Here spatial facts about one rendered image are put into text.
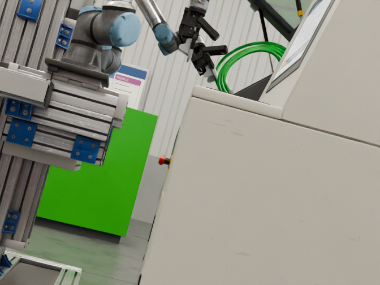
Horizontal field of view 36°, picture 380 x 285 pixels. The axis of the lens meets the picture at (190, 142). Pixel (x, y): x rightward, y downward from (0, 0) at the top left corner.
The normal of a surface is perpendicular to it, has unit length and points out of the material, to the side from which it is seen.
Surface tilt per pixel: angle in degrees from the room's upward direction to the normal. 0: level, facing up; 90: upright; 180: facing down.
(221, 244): 90
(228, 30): 90
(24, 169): 90
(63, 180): 90
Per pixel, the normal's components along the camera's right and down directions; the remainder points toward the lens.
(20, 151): 0.13, -0.04
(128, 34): 0.73, 0.29
